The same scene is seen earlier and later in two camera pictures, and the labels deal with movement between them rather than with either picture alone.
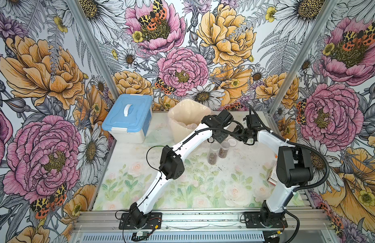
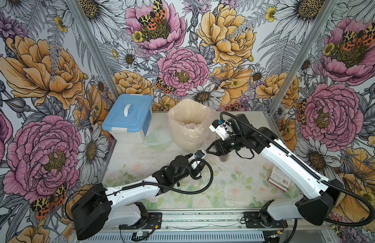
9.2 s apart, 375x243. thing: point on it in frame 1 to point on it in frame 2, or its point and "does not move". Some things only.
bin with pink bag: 185,116 does not move
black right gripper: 245,139 to 218,144
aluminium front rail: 309,226 does not move
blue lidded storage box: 128,120 does not move
